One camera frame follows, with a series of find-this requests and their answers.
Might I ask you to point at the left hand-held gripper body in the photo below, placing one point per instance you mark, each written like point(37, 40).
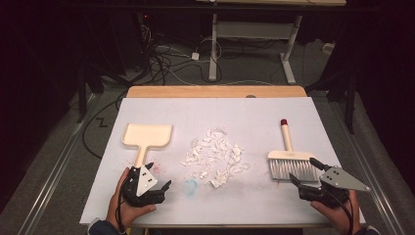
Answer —
point(143, 182)

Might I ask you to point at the cream plastic dustpan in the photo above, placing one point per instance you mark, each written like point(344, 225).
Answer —
point(147, 135)

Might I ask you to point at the white table cover board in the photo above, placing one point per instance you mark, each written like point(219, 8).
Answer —
point(212, 112)

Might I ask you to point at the wooden table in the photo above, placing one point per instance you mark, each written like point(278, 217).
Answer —
point(212, 92)

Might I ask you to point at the cream hand brush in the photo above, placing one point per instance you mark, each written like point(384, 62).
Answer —
point(288, 161)

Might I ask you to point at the pile of white paper scraps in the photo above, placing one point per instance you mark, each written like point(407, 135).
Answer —
point(215, 153)

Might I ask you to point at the black metal stand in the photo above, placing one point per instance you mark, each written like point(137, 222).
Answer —
point(81, 94)
point(350, 101)

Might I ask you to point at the person's right hand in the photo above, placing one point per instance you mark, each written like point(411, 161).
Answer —
point(339, 220)

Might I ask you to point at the metal floor rail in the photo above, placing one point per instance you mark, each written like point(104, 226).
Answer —
point(55, 176)
point(365, 169)

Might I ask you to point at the white box on floor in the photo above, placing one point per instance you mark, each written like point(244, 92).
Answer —
point(328, 48)

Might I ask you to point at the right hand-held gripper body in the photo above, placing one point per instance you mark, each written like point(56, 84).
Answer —
point(339, 181)

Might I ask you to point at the white power adapter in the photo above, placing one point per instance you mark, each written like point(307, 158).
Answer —
point(195, 56)

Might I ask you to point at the white desk frame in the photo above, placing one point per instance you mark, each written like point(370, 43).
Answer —
point(251, 30)

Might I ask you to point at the person's left hand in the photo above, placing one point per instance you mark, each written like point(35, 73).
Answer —
point(115, 209)

